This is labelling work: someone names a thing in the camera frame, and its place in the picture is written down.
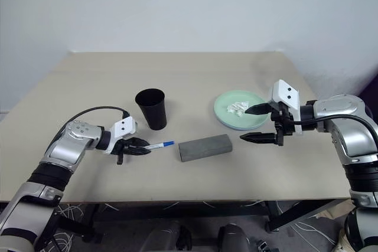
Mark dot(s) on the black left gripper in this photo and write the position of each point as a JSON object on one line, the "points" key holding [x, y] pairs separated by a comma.
{"points": [[121, 145]]}

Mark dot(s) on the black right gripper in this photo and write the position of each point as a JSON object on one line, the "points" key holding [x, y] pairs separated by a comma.
{"points": [[282, 119]]}

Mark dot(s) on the white pen with blue cap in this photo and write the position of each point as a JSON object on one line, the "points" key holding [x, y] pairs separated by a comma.
{"points": [[161, 145]]}

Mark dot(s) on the white paper ball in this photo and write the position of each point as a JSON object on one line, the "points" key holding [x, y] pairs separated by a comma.
{"points": [[236, 106]]}

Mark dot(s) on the pale green round plate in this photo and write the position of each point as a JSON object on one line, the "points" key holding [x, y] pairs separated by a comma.
{"points": [[224, 104]]}

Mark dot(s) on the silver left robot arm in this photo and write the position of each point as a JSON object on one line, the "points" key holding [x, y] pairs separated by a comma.
{"points": [[68, 148]]}

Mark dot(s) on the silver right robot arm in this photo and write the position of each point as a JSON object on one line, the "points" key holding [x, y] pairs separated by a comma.
{"points": [[339, 110]]}

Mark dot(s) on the blue round plate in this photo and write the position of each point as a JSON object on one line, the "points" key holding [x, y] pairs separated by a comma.
{"points": [[239, 128]]}

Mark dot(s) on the black plastic cup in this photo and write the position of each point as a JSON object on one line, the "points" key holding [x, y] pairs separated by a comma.
{"points": [[153, 116]]}

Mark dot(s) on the dark grey rectangular box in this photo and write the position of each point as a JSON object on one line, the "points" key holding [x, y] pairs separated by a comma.
{"points": [[203, 147]]}

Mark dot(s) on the dark rounded shape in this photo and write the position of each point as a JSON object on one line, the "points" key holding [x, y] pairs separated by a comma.
{"points": [[236, 238], [165, 237]]}

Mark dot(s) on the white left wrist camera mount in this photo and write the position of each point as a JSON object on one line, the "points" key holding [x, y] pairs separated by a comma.
{"points": [[125, 126]]}

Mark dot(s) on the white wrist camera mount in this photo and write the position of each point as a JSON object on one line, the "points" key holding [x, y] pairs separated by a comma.
{"points": [[125, 126], [285, 92]]}

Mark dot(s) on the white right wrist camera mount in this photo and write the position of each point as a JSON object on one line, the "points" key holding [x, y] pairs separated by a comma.
{"points": [[285, 92]]}

